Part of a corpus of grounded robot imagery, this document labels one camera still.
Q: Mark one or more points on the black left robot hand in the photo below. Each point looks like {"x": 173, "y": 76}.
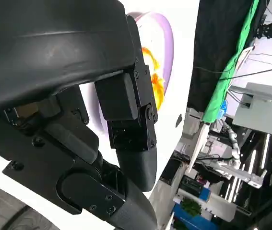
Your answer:
{"x": 54, "y": 48}

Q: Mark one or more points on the orange white toy bread roll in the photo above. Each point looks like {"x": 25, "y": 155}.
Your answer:
{"x": 158, "y": 88}

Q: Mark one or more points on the lilac plate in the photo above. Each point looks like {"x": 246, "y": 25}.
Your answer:
{"x": 169, "y": 43}

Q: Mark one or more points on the black table grommet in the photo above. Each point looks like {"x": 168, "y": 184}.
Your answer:
{"x": 179, "y": 120}

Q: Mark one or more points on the black backdrop cloth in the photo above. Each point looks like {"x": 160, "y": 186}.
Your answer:
{"x": 212, "y": 48}

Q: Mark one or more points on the green cloth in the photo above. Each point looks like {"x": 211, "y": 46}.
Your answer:
{"x": 222, "y": 95}

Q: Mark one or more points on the white board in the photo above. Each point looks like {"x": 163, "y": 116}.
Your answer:
{"x": 199, "y": 146}

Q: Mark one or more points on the green plant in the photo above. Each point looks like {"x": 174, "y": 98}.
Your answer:
{"x": 191, "y": 207}

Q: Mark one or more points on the grey metal cabinet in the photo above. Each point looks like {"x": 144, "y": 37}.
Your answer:
{"x": 265, "y": 112}

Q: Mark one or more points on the blue bin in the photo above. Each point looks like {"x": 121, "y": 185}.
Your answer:
{"x": 193, "y": 221}

